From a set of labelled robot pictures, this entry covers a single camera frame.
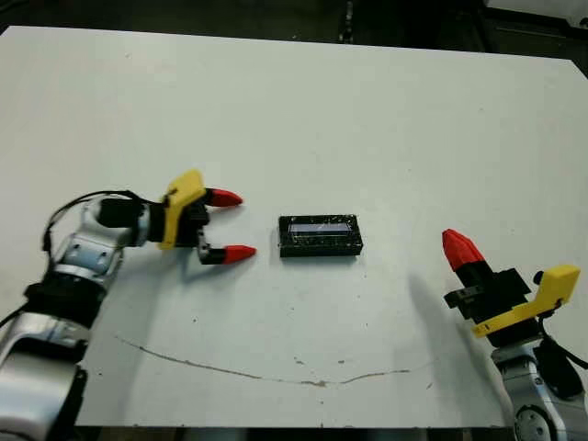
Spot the left gripper, black yellow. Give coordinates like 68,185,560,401
158,169,258,267

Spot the right gripper, black yellow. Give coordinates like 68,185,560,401
441,228,581,351

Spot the black glossy box lid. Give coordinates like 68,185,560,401
277,213,364,260

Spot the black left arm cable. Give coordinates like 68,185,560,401
40,187,153,252

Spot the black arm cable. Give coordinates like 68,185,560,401
40,187,153,252
539,311,588,369

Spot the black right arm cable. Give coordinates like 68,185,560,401
539,311,588,369

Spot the black metal frame post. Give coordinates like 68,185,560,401
339,0,358,43

